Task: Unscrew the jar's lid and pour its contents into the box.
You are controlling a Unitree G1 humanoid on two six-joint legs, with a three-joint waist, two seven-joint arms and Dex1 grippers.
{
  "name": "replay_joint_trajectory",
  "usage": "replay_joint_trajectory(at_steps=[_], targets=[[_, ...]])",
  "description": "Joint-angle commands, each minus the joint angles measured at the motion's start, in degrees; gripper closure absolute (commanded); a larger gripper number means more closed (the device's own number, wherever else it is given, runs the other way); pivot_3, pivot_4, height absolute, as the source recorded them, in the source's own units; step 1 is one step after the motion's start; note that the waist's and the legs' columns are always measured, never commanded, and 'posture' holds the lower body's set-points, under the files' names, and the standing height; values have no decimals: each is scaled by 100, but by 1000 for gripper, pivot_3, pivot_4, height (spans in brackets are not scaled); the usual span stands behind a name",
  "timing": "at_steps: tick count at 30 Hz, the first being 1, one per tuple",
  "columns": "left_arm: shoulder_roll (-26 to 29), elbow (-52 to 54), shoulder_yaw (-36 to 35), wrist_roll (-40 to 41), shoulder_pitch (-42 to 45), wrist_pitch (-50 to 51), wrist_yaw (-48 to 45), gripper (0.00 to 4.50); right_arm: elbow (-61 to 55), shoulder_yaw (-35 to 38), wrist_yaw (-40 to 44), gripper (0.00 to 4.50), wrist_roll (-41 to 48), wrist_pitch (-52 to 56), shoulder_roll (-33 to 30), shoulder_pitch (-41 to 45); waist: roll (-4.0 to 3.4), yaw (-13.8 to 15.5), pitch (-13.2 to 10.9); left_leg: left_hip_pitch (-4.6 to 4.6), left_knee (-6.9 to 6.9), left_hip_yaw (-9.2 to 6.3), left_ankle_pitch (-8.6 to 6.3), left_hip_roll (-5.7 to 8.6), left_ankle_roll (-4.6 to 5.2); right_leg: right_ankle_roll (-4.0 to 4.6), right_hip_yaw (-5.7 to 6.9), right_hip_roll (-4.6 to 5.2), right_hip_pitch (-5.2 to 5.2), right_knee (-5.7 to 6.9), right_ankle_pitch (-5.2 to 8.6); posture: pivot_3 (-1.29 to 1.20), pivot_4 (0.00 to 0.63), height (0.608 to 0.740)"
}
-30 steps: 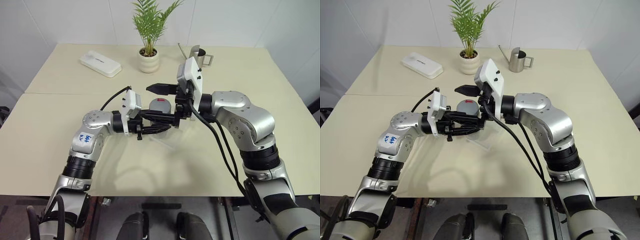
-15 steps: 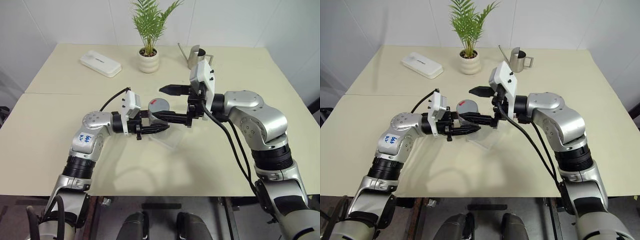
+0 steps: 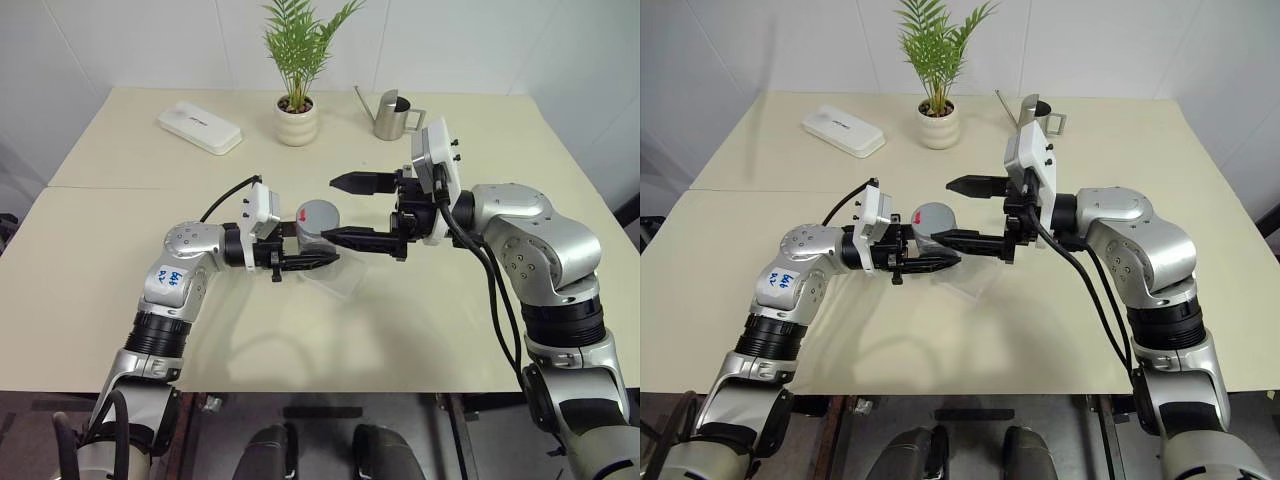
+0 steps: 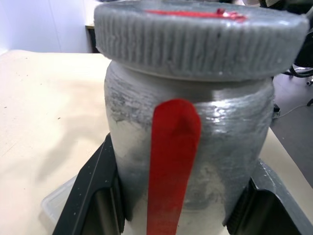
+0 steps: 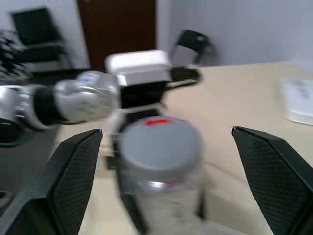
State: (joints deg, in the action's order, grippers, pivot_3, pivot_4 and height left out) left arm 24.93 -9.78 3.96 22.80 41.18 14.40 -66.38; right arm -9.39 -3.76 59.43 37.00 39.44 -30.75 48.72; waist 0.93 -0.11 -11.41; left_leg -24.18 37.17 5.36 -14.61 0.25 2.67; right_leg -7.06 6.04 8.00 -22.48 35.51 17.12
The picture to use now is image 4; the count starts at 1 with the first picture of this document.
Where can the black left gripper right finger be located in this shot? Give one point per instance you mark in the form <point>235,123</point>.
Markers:
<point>271,203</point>

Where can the grey jar with red tape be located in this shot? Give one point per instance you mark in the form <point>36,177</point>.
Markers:
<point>220,151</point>

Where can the dark cabinet with white top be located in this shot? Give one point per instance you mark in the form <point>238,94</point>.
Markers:
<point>90,36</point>

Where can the grey ribbed jar lid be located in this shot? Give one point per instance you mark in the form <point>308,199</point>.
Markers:
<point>195,41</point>

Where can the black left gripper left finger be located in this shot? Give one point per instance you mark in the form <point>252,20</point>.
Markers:
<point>83,193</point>

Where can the clear plastic box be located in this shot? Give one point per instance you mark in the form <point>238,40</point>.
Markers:
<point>55,200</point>

